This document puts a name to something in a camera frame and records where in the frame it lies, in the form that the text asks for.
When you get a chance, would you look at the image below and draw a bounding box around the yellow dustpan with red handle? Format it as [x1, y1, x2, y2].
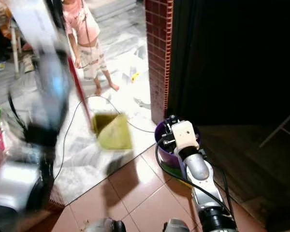
[65, 48, 134, 151]

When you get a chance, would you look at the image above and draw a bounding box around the purple plastic bucket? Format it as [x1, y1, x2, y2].
[155, 120, 184, 168]

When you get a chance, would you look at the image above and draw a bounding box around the red brick pillar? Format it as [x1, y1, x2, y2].
[145, 0, 174, 124]

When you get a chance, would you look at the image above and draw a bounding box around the dark door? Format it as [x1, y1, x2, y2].
[167, 0, 290, 127]

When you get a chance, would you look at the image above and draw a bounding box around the grey robot right foot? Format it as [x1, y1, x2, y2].
[163, 218, 190, 232]

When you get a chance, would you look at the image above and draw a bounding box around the grey robot foot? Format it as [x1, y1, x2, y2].
[85, 218, 126, 232]
[163, 218, 190, 232]

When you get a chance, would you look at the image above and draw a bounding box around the white metal rack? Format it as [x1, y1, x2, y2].
[259, 105, 290, 148]

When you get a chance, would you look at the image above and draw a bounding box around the grey robot left foot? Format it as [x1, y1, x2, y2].
[85, 218, 126, 232]

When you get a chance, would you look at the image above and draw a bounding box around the child in pink shirt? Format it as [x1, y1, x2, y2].
[62, 0, 120, 96]

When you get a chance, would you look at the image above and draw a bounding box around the white chair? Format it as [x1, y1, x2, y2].
[10, 19, 23, 79]

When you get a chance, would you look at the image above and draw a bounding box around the orange patterned cloth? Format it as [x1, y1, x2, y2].
[0, 0, 16, 39]

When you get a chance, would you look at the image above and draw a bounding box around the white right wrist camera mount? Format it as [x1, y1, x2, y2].
[172, 120, 200, 151]

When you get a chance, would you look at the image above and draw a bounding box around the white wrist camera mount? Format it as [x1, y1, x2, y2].
[172, 120, 200, 151]
[7, 0, 63, 51]

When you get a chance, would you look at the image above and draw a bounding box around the thin black floor cable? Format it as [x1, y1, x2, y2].
[53, 94, 156, 182]

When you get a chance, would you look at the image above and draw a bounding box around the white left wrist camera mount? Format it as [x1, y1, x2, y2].
[7, 0, 63, 51]

